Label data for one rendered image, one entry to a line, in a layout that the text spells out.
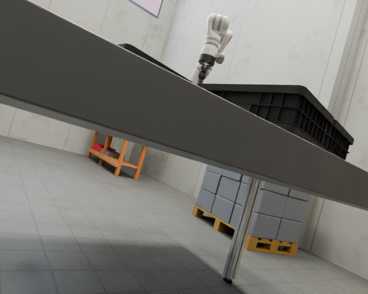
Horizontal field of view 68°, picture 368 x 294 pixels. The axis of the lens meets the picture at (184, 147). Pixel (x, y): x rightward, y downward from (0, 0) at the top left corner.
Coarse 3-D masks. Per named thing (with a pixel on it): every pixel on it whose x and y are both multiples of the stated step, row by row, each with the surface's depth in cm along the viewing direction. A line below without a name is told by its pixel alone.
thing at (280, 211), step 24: (216, 168) 330; (216, 192) 319; (240, 192) 283; (264, 192) 258; (288, 192) 276; (216, 216) 306; (264, 216) 261; (288, 216) 278; (264, 240) 264; (288, 240) 281
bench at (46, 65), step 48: (0, 0) 10; (0, 48) 11; (48, 48) 12; (96, 48) 13; (0, 96) 12; (48, 96) 12; (96, 96) 13; (144, 96) 14; (192, 96) 16; (144, 144) 46; (192, 144) 16; (240, 144) 19; (288, 144) 22; (336, 192) 27; (240, 240) 167
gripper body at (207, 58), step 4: (200, 56) 126; (204, 56) 124; (208, 56) 124; (212, 56) 125; (200, 60) 125; (204, 60) 124; (208, 60) 124; (212, 60) 125; (212, 64) 126; (204, 72) 125
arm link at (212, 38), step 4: (208, 16) 127; (212, 16) 125; (208, 20) 126; (212, 20) 125; (208, 24) 126; (212, 24) 126; (208, 28) 126; (212, 28) 128; (208, 32) 126; (212, 32) 125; (208, 36) 126; (212, 36) 125; (216, 36) 125; (208, 40) 125; (212, 40) 125; (216, 40) 125; (216, 44) 125
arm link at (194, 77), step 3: (198, 63) 163; (198, 66) 162; (195, 69) 163; (198, 69) 161; (195, 72) 163; (198, 72) 162; (207, 72) 162; (192, 75) 164; (195, 75) 163; (198, 75) 162; (207, 75) 164; (189, 78) 166; (192, 78) 164; (195, 78) 163; (198, 78) 162; (192, 81) 164; (195, 81) 163
